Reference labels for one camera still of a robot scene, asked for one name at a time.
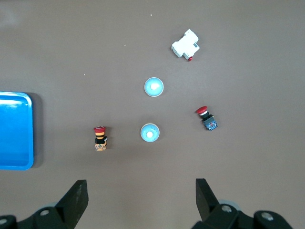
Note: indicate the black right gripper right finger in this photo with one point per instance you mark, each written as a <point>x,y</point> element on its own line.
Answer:
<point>207,202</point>

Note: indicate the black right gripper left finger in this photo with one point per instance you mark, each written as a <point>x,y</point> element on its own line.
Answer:
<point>71,202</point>

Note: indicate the light blue call bell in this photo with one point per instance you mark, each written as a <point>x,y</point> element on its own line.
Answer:
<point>149,133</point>
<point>154,87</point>

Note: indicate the blue plastic tray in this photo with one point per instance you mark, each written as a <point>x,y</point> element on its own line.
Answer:
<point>14,131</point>

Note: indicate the red emergency button orange base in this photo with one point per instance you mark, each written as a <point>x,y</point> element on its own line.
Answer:
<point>100,139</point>

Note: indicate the red mushroom button black base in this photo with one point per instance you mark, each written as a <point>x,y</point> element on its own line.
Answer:
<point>209,122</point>

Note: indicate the white circuit breaker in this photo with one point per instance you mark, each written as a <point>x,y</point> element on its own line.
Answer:
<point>184,45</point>

